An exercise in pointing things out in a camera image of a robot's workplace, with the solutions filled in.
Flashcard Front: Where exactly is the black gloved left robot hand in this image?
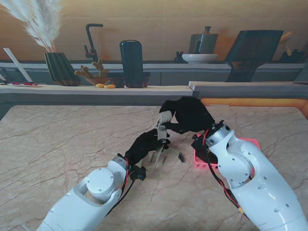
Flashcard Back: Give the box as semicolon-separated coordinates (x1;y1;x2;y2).
125;128;171;167

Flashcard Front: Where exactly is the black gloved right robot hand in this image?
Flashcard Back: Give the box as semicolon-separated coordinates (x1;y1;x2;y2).
158;96;217;135

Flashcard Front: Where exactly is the beige woven belt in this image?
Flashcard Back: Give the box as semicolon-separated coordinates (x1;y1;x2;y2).
141;110;186;172

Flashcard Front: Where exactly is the pink plastic mesh basket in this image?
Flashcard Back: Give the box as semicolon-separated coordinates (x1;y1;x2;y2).
193;133;261;170

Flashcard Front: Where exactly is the grey stone counter top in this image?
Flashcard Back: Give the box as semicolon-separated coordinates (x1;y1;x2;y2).
188;81;308;92

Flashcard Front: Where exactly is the white ceramic bowl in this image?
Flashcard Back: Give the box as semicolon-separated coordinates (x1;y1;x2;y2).
181;53;219;64

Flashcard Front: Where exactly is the grey pot with lid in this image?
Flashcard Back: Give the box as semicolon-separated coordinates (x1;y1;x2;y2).
188;26;219;54

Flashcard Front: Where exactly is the tall dark cylindrical canister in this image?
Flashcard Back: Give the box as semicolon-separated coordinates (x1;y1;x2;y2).
119;40;145;89

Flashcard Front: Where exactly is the dark range hood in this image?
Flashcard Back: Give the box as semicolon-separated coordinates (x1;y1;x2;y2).
225;30;284;83

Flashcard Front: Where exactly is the light wood counter top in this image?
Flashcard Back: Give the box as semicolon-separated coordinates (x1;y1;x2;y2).
0;84;194;97

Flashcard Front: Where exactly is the dark ribbed vase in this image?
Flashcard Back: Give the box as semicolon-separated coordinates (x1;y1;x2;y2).
44;52;81;87

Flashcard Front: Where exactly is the dark utensil holder with spoons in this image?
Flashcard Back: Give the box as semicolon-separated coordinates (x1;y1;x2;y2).
279;31;305;64

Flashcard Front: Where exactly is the black kitchen faucet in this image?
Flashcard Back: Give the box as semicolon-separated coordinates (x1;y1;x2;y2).
84;23;103;64

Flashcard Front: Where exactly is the plate with red food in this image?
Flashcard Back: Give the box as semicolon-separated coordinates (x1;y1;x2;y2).
7;82;43;88

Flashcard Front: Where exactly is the white leaning board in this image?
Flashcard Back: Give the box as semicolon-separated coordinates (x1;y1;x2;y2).
3;48;33;82

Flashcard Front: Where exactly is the white pampas grass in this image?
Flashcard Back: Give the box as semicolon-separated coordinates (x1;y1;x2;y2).
0;0;64;53

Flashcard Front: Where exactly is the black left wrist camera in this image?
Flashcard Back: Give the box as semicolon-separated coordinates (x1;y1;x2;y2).
131;166;148;181

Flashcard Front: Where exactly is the red black left arm cable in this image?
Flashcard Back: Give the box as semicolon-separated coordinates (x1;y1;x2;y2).
105;157;136;215

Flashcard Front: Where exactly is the red black arm cable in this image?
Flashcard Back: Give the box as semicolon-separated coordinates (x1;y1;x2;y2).
105;157;136;215
203;129;251;219

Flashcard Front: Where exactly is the red black right arm cable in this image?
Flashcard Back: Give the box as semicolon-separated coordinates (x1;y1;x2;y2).
203;129;251;219

